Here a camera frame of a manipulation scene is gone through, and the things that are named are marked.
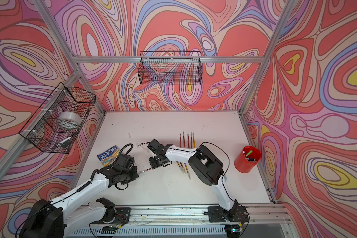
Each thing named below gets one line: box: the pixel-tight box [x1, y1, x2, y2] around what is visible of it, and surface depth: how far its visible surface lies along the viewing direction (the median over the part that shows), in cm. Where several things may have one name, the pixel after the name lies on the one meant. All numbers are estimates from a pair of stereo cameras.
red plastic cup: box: [234, 145, 262, 174], surface depth 85 cm
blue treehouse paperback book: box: [96, 145, 120, 167], surface depth 94 cm
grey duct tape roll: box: [58, 111, 82, 129], surface depth 74 cm
